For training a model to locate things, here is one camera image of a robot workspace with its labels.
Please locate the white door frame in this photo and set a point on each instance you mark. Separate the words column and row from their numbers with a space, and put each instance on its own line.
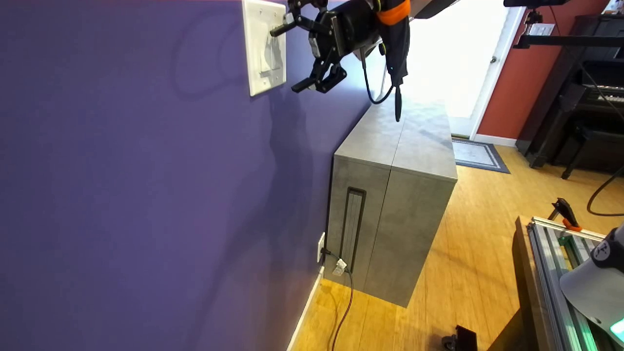
column 514, row 17

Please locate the orange black clamp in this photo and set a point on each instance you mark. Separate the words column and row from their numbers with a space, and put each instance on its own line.
column 562, row 208

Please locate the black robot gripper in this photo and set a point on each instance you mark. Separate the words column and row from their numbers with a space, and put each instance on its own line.
column 332, row 33

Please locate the black stand foot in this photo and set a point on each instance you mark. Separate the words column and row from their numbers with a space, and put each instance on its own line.
column 461, row 339

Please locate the grey baseball cap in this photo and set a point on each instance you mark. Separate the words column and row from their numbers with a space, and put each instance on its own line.
column 598, row 285

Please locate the black plug with white tag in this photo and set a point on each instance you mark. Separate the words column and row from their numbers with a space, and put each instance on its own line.
column 340, row 263

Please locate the grey door mat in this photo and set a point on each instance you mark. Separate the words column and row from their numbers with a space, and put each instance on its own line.
column 479, row 154

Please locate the white wall outlet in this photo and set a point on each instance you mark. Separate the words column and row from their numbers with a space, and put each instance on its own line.
column 321, row 244

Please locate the white baseboard strip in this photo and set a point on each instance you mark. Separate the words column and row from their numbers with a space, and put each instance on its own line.
column 305, row 310

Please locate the robot arm with orange band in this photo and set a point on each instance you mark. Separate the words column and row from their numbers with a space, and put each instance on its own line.
column 393, row 21

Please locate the white light switch plate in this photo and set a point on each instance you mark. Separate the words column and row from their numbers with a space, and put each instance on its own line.
column 266, row 54

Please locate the aluminium frame table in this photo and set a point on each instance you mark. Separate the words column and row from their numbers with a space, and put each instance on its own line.
column 543, row 251

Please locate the black piano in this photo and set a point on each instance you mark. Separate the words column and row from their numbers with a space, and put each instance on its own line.
column 576, row 119

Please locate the black camera on mount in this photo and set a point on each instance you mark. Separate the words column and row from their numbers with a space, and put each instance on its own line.
column 535, row 23

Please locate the grey concrete-look cabinet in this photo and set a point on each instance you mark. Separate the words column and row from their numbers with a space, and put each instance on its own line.
column 391, row 183

